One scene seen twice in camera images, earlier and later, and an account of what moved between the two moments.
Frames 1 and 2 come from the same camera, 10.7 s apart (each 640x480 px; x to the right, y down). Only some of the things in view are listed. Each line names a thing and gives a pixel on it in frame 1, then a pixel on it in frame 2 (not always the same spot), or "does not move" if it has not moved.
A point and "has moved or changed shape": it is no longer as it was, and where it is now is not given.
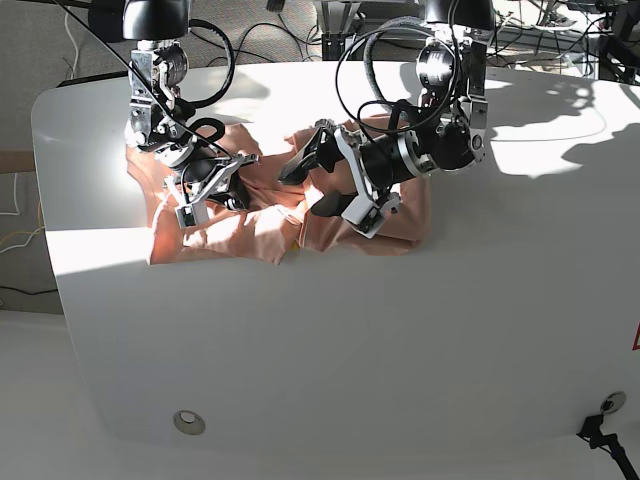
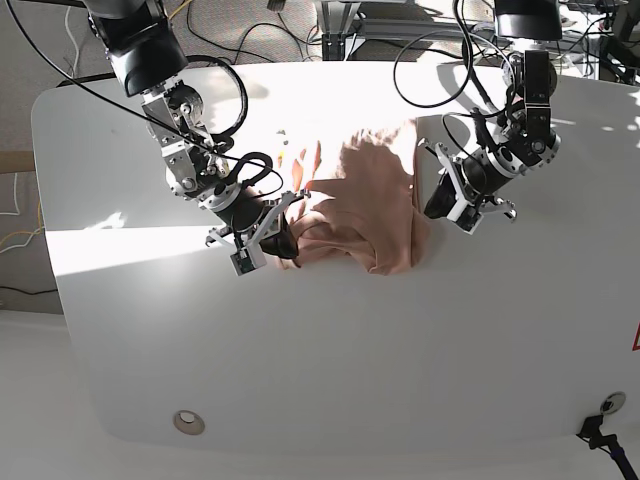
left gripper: (198, 179) → (250, 215)
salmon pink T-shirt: (278, 220) has moved or changed shape
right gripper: (377, 165) → (471, 179)
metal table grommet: (189, 422) does not move
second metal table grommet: (613, 402) does not move
